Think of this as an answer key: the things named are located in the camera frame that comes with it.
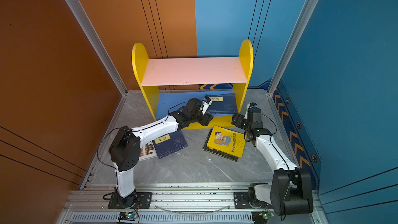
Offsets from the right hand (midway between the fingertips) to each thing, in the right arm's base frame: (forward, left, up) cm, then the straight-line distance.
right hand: (237, 118), depth 88 cm
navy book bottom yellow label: (-10, +40, -12) cm, 43 cm away
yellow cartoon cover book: (-8, +5, -12) cm, 16 cm away
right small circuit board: (-45, -6, -16) cm, 48 cm away
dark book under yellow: (-15, +12, -13) cm, 23 cm away
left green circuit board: (-44, +54, -15) cm, 71 cm away
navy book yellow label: (+9, +8, +3) cm, 12 cm away
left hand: (+3, +16, +2) cm, 17 cm away
